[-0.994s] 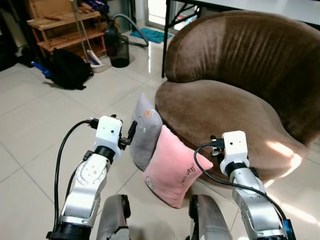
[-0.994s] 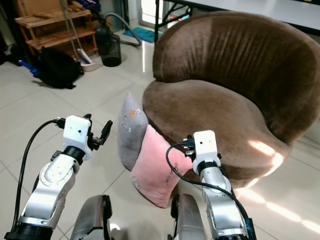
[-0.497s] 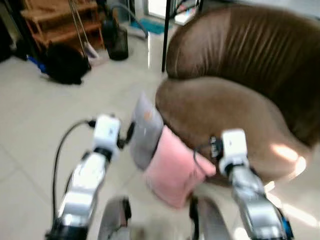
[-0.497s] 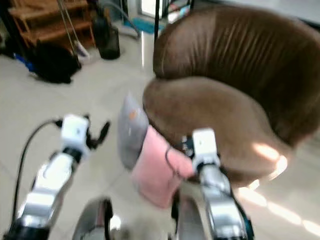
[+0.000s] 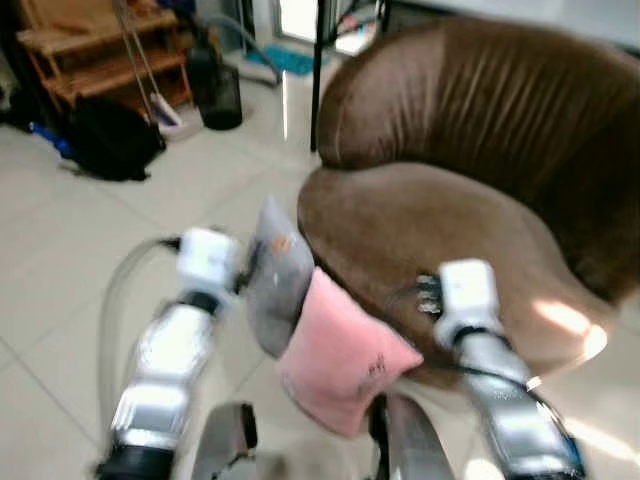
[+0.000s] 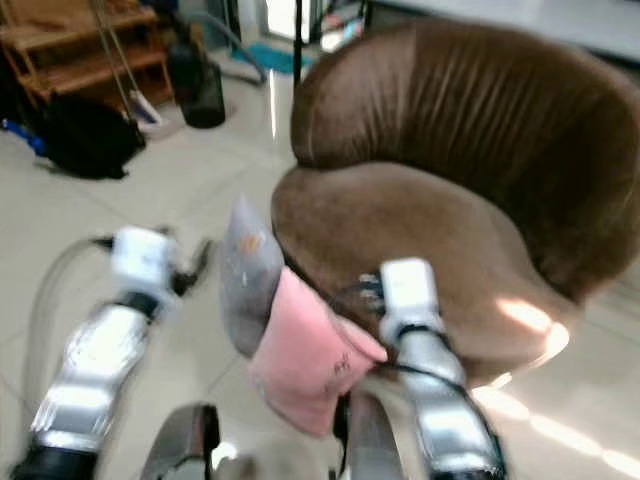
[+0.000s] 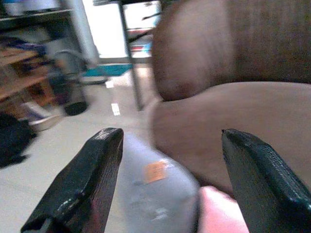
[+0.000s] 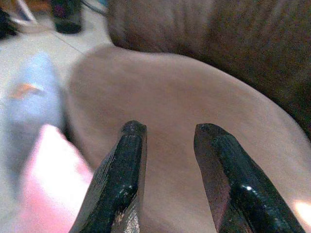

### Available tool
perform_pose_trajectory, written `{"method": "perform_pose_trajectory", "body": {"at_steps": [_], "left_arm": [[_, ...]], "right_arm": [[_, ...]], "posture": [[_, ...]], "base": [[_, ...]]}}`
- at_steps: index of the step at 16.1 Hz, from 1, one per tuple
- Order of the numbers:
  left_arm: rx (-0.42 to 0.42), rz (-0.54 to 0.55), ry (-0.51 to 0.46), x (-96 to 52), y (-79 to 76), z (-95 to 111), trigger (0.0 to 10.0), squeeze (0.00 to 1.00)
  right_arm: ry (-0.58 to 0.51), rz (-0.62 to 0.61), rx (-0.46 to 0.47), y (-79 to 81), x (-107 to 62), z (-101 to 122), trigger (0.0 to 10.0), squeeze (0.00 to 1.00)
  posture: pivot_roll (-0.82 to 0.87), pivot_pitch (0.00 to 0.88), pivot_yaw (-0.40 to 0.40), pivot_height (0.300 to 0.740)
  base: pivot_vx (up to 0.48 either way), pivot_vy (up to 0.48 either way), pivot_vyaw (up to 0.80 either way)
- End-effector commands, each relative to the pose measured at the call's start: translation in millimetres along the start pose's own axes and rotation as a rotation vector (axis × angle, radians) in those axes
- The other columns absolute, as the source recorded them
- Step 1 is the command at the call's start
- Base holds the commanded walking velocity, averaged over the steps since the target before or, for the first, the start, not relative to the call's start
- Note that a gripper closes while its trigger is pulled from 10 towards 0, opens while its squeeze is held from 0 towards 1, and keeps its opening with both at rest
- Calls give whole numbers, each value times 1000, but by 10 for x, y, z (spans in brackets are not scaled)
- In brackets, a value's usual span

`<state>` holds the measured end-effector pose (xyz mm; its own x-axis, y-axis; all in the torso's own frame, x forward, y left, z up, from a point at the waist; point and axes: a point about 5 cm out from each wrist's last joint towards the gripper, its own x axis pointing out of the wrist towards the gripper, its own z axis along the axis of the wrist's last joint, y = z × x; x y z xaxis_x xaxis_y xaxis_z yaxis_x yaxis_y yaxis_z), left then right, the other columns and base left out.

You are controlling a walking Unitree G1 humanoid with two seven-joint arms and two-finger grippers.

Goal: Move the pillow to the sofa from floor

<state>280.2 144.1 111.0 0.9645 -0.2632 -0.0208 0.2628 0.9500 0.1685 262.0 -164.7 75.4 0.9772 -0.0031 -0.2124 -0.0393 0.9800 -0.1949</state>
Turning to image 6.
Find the teal floor mat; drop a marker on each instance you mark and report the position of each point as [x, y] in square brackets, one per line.
[272, 56]

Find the left robot leg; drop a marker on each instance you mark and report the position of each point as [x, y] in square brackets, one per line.
[182, 440]

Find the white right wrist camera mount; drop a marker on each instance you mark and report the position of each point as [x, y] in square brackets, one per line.
[408, 292]

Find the blue object on floor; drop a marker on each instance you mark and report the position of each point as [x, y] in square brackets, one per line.
[22, 135]

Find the wooden shelf rack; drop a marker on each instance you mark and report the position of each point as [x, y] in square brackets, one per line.
[80, 50]

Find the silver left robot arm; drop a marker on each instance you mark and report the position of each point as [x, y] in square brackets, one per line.
[95, 370]

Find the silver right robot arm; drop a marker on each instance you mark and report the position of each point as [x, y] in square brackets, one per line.
[445, 400]

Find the brown velvet tub sofa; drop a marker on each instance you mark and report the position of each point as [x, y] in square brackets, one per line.
[450, 130]

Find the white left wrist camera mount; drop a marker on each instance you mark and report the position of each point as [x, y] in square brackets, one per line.
[143, 258]

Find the grey pillow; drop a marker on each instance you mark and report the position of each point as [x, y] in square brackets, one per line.
[248, 285]

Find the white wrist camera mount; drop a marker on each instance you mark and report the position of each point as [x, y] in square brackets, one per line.
[143, 258]
[408, 292]

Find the black bag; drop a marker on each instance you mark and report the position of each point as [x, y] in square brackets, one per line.
[90, 138]

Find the pink pillow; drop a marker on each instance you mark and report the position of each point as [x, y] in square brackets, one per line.
[305, 360]

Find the dark waste bin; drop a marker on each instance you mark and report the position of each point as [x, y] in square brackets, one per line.
[202, 92]

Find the black table leg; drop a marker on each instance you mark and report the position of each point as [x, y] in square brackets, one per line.
[299, 40]

